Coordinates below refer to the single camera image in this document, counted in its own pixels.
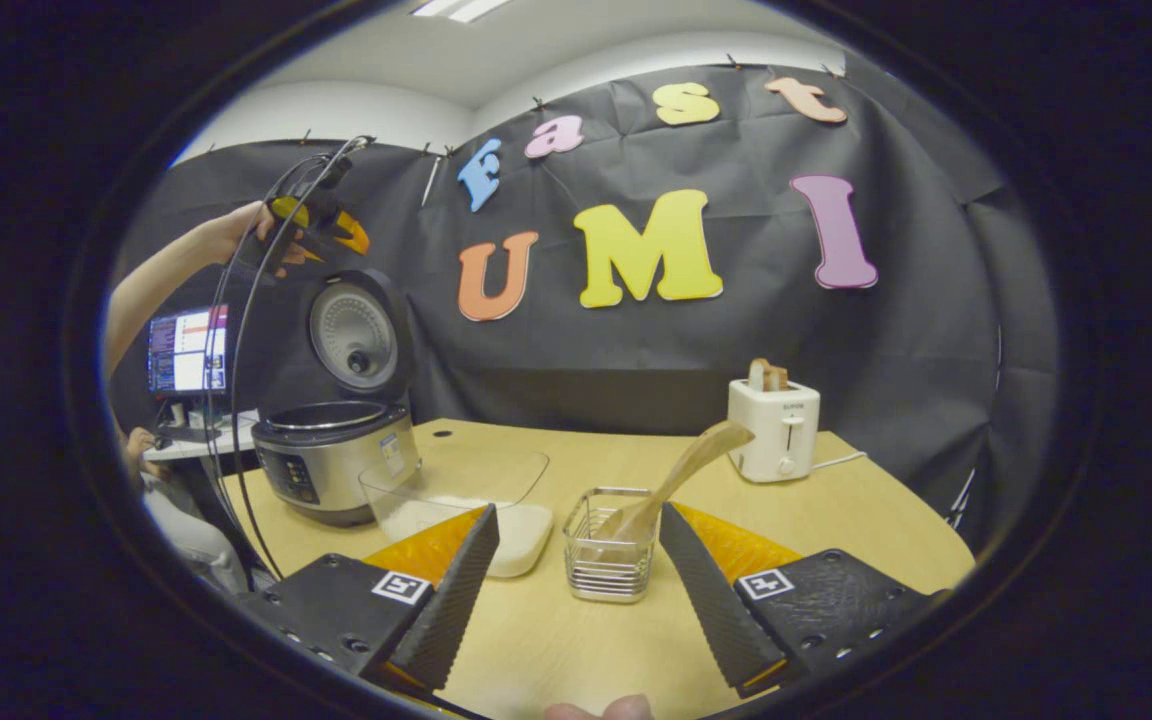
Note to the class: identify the white toaster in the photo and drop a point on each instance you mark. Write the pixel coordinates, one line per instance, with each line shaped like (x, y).
(774, 440)

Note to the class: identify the dark grey rice cooker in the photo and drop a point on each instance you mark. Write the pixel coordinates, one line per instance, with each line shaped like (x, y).
(336, 460)

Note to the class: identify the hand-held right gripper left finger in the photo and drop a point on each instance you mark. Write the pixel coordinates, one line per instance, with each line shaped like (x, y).
(456, 600)

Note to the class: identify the ceiling light panel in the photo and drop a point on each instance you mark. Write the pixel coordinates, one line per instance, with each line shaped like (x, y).
(461, 8)

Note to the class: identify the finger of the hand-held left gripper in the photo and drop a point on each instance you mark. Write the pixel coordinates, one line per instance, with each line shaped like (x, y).
(351, 235)

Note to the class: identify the computer monitor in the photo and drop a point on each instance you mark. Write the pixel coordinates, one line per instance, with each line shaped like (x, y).
(186, 350)

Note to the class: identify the toasted bread slice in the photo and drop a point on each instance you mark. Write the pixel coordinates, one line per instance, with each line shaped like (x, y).
(766, 375)

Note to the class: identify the white side table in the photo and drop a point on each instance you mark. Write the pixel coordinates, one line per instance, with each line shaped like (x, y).
(196, 447)

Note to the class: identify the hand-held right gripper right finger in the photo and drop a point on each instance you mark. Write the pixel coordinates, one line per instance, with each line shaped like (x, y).
(711, 610)

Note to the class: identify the wooden spoon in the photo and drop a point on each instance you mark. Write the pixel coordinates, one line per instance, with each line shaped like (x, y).
(686, 465)

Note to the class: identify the black backdrop cloth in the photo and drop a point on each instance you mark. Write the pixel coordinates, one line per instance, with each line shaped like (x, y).
(836, 400)

